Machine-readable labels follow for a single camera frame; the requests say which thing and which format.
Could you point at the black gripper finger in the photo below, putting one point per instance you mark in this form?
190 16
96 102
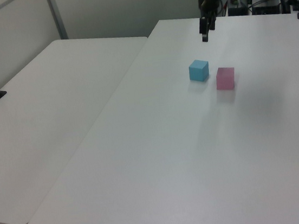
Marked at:
211 22
204 30

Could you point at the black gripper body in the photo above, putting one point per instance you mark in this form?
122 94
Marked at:
207 3

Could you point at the pink cube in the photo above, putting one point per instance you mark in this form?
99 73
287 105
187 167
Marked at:
225 78

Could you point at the blue cube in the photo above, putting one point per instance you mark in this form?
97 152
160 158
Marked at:
198 70

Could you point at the black electronics box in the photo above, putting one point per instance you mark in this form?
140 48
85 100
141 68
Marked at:
266 7

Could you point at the small black box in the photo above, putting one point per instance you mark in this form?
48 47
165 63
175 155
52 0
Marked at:
237 11

